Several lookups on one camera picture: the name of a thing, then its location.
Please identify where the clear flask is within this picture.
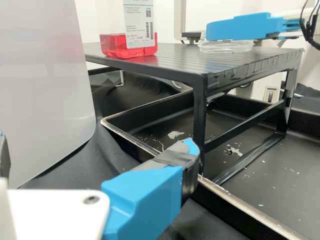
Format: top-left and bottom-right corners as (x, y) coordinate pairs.
(0, 0), (97, 190)

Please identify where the black platform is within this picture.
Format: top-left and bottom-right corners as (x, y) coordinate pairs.
(83, 41), (305, 186)

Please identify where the red liquid bottle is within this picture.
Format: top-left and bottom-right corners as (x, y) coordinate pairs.
(99, 0), (159, 60)

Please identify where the petri dish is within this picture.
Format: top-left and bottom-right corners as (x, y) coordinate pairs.
(199, 36), (253, 54)

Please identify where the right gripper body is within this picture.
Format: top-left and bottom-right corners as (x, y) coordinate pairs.
(281, 8), (320, 21)

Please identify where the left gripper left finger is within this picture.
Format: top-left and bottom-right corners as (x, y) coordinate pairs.
(0, 129), (12, 176)

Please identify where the black cable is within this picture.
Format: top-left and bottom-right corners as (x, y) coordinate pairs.
(299, 0), (320, 50)

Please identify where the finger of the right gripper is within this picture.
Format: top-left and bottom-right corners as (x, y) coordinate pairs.
(205, 11), (301, 42)

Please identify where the black tray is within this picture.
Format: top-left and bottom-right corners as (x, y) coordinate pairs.
(99, 84), (320, 240)

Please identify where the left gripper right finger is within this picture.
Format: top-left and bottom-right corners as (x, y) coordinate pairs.
(100, 137), (202, 240)

